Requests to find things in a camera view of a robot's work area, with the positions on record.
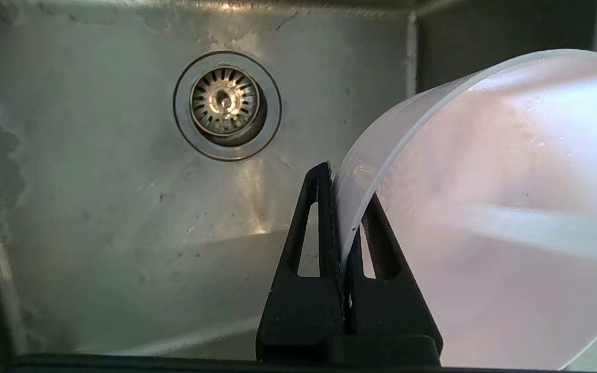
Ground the pale pink bowl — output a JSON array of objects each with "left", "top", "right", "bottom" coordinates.
[{"left": 332, "top": 49, "right": 597, "bottom": 371}]

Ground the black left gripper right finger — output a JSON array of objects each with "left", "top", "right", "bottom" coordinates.
[{"left": 345, "top": 194, "right": 443, "bottom": 364}]

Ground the stainless steel sink basin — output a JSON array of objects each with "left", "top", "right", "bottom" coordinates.
[{"left": 0, "top": 0, "right": 597, "bottom": 373}]

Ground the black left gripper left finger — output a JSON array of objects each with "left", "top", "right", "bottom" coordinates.
[{"left": 255, "top": 162, "right": 346, "bottom": 362}]

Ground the round metal drain strainer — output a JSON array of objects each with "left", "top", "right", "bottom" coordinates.
[{"left": 173, "top": 50, "right": 282, "bottom": 162}]

